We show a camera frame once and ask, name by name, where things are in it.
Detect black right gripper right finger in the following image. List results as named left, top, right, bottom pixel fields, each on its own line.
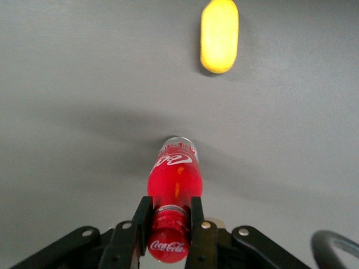
left=184, top=196, right=220, bottom=269

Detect red coke bottle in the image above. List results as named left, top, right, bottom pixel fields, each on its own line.
left=146, top=136, right=204, bottom=264

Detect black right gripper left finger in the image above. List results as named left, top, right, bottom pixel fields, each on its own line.
left=99, top=196, right=154, bottom=269

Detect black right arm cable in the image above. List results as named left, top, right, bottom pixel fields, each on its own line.
left=310, top=230, right=359, bottom=269

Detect yellow lemon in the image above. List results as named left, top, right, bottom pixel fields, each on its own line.
left=199, top=0, right=240, bottom=75

